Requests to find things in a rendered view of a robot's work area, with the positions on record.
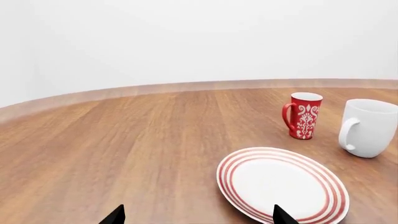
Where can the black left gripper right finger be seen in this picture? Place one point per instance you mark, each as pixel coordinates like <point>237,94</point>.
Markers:
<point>281,217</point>

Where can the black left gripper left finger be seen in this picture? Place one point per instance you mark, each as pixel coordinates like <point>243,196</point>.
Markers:
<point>117,217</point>

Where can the white plate with red rings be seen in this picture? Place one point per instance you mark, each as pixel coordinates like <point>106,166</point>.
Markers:
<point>280,184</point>

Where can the red mug with white pattern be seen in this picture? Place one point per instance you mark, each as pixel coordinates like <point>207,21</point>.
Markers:
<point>304,116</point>

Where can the plain white mug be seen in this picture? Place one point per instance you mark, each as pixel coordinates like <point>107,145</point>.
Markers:
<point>368,128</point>

